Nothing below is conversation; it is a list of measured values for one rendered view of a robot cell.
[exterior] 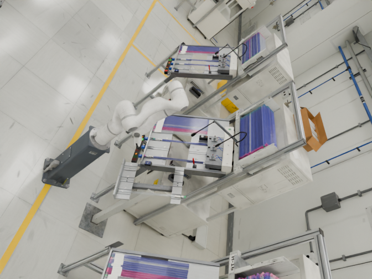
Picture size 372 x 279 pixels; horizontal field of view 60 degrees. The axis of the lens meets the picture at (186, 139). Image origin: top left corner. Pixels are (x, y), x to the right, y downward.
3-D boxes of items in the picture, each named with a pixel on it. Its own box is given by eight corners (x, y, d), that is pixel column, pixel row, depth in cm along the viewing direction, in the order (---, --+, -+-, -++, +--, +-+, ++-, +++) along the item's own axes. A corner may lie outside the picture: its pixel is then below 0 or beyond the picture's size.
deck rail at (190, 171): (140, 169, 269) (139, 164, 265) (140, 167, 270) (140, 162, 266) (225, 179, 262) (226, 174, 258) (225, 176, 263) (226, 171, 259)
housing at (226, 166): (220, 177, 264) (221, 165, 255) (223, 137, 300) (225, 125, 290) (230, 178, 264) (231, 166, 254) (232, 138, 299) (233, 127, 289)
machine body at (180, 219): (118, 210, 318) (159, 188, 283) (136, 159, 368) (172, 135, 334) (165, 240, 345) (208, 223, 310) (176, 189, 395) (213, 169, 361)
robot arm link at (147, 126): (170, 124, 239) (135, 140, 244) (168, 110, 250) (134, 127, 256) (165, 116, 233) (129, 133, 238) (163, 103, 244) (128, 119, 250)
